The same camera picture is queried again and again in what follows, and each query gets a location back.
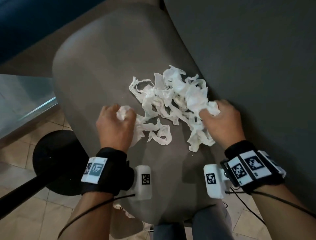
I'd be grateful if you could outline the blue sofa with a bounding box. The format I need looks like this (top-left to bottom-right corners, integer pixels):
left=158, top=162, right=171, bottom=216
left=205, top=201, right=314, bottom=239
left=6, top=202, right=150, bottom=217
left=0, top=0, right=107, bottom=65

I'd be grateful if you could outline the person's left hand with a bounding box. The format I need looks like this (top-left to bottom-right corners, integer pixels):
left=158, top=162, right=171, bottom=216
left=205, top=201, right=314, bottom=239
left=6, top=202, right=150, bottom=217
left=95, top=104, right=137, bottom=153

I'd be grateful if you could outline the person's right leg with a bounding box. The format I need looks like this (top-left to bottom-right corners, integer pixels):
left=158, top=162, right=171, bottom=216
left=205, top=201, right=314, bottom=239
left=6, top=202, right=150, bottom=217
left=191, top=202, right=235, bottom=240

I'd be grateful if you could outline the person's right forearm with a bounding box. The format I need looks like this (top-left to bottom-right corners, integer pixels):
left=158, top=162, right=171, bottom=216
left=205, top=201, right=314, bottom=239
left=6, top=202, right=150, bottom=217
left=250, top=184, right=316, bottom=240

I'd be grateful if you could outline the small grey waste bin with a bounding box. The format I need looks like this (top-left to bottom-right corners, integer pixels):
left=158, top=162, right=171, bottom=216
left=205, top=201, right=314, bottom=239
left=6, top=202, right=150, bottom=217
left=108, top=197, right=146, bottom=239

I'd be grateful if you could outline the person's right hand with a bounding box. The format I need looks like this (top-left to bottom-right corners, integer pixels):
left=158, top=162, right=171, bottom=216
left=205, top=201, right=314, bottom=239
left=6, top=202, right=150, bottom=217
left=198, top=99, right=246, bottom=150

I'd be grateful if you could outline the black floor cable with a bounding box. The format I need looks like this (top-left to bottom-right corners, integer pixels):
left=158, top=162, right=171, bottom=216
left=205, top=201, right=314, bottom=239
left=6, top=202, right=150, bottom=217
left=232, top=190, right=266, bottom=225

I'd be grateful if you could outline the black pedestal table base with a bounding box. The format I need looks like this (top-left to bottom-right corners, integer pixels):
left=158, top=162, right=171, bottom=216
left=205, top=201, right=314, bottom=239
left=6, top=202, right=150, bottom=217
left=0, top=130, right=90, bottom=219

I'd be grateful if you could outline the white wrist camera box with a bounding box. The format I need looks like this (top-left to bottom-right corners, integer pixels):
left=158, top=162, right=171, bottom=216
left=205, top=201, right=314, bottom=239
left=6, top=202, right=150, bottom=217
left=203, top=164, right=231, bottom=199
left=133, top=165, right=152, bottom=200

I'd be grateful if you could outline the shiny metal plinth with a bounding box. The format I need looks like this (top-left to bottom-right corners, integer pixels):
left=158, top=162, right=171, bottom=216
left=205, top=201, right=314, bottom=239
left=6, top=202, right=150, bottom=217
left=0, top=74, right=59, bottom=139

